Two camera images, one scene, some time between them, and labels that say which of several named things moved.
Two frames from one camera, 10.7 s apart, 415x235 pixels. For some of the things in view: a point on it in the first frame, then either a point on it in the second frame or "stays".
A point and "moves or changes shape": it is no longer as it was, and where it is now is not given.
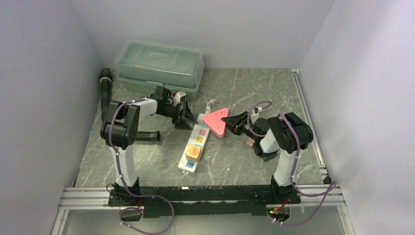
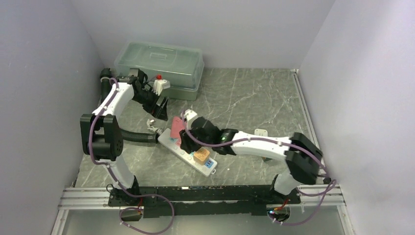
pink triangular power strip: x=214 y=121 to x=177 y=125
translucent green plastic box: x=143 y=66 stays
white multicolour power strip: x=199 y=132 moves or changes shape
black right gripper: x=233 y=123 to x=186 y=144
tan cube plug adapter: x=193 y=152 moves or changes shape
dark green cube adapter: x=267 y=158 stays
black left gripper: x=180 y=123 to x=155 y=110
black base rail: x=203 y=200 stays
